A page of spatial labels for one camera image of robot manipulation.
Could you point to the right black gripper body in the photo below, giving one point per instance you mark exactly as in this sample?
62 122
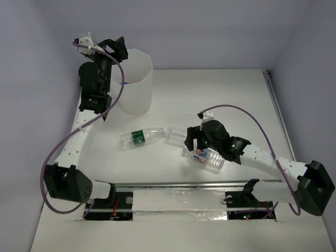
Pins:
202 141

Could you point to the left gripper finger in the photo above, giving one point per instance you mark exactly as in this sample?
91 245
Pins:
120 52
115 45

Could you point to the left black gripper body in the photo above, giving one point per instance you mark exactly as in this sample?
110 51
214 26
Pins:
113 49

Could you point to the clear bottle orange blue label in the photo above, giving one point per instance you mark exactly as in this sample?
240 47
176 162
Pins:
206 159

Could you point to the clear bottle green label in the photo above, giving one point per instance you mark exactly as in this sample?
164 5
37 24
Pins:
140 138

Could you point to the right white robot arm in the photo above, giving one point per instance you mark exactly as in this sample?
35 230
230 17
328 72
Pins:
307 185

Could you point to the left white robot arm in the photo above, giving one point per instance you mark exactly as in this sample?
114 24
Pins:
63 179

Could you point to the translucent white plastic bin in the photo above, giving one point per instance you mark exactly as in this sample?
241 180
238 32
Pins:
136 97

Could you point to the clear crushed unlabelled bottle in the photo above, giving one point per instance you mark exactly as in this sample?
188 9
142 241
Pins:
176 137

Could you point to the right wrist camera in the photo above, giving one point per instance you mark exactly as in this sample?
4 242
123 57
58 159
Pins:
205 116

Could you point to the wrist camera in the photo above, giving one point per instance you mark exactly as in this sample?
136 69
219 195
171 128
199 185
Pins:
86 41
205 116

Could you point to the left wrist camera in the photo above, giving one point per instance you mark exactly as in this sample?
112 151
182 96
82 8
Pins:
86 41

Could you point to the aluminium side rail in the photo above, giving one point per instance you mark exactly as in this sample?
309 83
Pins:
271 90

